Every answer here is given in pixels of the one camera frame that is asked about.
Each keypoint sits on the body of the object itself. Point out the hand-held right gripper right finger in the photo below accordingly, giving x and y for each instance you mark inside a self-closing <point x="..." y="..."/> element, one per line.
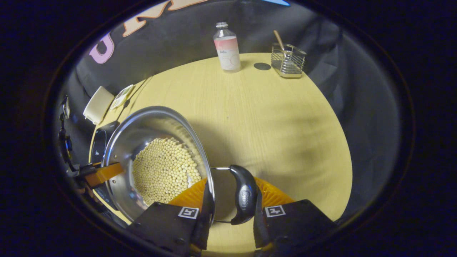
<point x="260" y="228"/>

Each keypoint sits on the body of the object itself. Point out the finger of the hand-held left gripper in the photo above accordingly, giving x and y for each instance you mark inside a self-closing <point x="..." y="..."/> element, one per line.
<point x="107" y="172"/>

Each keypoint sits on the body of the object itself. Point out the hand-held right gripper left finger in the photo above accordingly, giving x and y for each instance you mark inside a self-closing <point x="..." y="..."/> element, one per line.
<point x="201" y="232"/>

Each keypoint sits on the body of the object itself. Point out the black induction cooktop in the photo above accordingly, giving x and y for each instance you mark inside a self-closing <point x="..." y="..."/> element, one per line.
<point x="103" y="142"/>

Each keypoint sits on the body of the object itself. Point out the white toaster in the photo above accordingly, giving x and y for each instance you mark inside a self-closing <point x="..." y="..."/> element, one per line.
<point x="98" y="105"/>

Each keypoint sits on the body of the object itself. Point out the pile of yellow beans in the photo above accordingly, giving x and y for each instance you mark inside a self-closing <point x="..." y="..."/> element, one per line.
<point x="164" y="171"/>

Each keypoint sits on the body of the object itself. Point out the white divided dish of beans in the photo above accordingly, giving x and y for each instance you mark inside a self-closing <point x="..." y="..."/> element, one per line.
<point x="121" y="97"/>

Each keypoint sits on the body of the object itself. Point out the black round table grommet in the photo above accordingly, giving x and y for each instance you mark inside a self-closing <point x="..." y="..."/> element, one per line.
<point x="262" y="66"/>

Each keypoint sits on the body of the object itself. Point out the clear bottle with pink label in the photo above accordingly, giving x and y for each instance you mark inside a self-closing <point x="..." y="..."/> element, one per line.
<point x="228" y="53"/>

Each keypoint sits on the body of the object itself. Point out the wooden spoon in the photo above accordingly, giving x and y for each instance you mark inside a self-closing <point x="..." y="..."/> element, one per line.
<point x="278" y="39"/>

